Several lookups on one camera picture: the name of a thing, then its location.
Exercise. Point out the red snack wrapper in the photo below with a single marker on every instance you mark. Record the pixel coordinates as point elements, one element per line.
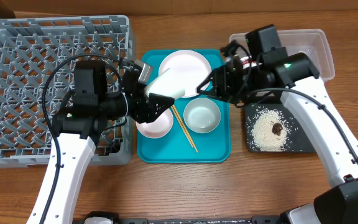
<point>247,62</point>

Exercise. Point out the grey bowl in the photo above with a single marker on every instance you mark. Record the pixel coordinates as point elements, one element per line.
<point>202,115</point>

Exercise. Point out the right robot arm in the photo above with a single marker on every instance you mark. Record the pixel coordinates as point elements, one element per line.
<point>263,65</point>

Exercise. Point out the white rice pile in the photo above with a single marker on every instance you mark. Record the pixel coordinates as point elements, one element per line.
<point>261,138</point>

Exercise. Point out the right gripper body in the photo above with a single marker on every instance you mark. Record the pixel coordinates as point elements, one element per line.
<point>225,83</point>

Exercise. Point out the clear plastic bin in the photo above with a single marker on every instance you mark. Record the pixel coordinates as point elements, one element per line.
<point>311,42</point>

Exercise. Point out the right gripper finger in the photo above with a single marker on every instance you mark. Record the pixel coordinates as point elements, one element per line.
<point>215,94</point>
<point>205,82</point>

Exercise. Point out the large white plate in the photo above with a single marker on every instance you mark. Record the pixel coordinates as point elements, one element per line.
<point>192,67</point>

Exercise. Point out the wooden chopstick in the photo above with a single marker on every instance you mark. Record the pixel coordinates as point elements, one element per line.
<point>186,129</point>
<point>183,127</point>

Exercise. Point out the black tray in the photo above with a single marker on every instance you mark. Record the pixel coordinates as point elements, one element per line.
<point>299,142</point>

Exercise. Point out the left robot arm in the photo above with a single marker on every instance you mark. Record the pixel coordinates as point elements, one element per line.
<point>83,116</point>

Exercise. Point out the white cup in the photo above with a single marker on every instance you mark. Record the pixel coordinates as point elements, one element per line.
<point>170,83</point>

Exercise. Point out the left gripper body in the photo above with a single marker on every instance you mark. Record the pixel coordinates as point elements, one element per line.
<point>135,106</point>

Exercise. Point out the grey dishwasher rack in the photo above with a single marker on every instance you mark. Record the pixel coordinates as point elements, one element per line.
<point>36,71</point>

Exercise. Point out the pink small bowl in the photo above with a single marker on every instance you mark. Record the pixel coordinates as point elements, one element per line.
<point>159,128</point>

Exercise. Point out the brown food scrap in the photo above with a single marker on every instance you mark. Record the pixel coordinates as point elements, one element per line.
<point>277,129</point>

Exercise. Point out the teal plastic tray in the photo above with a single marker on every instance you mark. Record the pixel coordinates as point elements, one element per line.
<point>174,147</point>

